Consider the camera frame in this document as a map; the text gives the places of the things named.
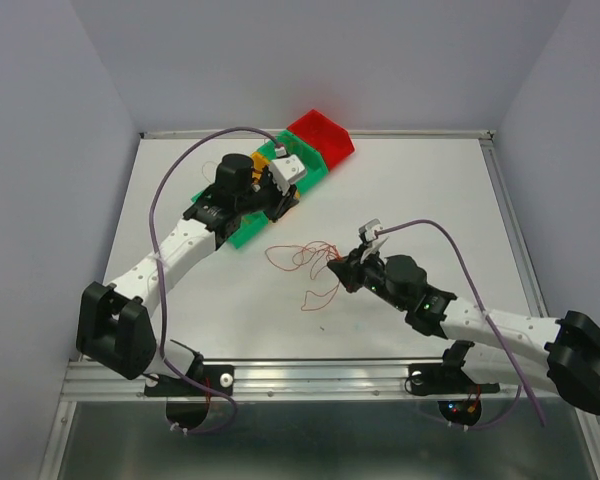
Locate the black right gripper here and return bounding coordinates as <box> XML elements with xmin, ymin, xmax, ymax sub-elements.
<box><xmin>327</xmin><ymin>243</ymin><xmax>408</xmax><ymax>312</ymax></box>

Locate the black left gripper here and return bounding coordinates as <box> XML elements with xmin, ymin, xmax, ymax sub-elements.
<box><xmin>236</xmin><ymin>165</ymin><xmax>300</xmax><ymax>223</ymax></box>

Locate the orange wire bundle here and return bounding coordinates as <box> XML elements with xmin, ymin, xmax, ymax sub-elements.
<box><xmin>264</xmin><ymin>240</ymin><xmax>344</xmax><ymax>312</ymax></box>

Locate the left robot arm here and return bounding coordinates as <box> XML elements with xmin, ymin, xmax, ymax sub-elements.
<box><xmin>76</xmin><ymin>153</ymin><xmax>306</xmax><ymax>394</ymax></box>

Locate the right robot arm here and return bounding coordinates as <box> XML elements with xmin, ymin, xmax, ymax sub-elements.
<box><xmin>327</xmin><ymin>249</ymin><xmax>600</xmax><ymax>416</ymax></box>

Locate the green plastic bin front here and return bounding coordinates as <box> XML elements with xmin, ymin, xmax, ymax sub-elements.
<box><xmin>183</xmin><ymin>187</ymin><xmax>269</xmax><ymax>249</ymax></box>

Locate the yellow plastic bin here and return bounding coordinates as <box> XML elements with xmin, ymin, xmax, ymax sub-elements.
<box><xmin>251</xmin><ymin>152</ymin><xmax>301</xmax><ymax>222</ymax></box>

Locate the green plastic bin near red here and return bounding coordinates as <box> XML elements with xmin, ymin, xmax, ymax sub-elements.
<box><xmin>250</xmin><ymin>130</ymin><xmax>328</xmax><ymax>199</ymax></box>

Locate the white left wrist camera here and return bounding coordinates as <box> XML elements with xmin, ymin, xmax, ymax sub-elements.
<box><xmin>268</xmin><ymin>146</ymin><xmax>307</xmax><ymax>195</ymax></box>

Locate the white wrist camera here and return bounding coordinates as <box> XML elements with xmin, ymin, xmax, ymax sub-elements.
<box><xmin>358</xmin><ymin>219</ymin><xmax>386</xmax><ymax>262</ymax></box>
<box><xmin>268</xmin><ymin>146</ymin><xmax>307</xmax><ymax>195</ymax></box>

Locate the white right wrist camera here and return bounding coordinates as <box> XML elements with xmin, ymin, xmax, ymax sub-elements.
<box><xmin>358</xmin><ymin>219</ymin><xmax>386</xmax><ymax>262</ymax></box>

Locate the aluminium front rail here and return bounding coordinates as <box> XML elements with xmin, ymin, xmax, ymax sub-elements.
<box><xmin>59</xmin><ymin>354</ymin><xmax>596</xmax><ymax>401</ymax></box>

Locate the aluminium rail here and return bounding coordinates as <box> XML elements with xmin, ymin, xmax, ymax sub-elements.
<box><xmin>140</xmin><ymin>129</ymin><xmax>496</xmax><ymax>140</ymax></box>
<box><xmin>479</xmin><ymin>132</ymin><xmax>564</xmax><ymax>356</ymax></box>
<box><xmin>59</xmin><ymin>354</ymin><xmax>596</xmax><ymax>401</ymax></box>

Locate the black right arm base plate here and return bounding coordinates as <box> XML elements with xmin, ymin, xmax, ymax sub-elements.
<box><xmin>404</xmin><ymin>363</ymin><xmax>500</xmax><ymax>396</ymax></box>

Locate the aluminium back rail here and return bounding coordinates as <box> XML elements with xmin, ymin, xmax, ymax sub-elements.
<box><xmin>140</xmin><ymin>129</ymin><xmax>496</xmax><ymax>140</ymax></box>

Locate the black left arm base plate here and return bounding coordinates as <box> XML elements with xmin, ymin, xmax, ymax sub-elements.
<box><xmin>143</xmin><ymin>363</ymin><xmax>235</xmax><ymax>398</ymax></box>

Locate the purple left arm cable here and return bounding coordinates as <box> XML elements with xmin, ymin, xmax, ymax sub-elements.
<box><xmin>148</xmin><ymin>127</ymin><xmax>289</xmax><ymax>435</ymax></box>

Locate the aluminium right side rail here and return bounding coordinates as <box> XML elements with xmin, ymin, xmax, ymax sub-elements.
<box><xmin>479</xmin><ymin>132</ymin><xmax>564</xmax><ymax>356</ymax></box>

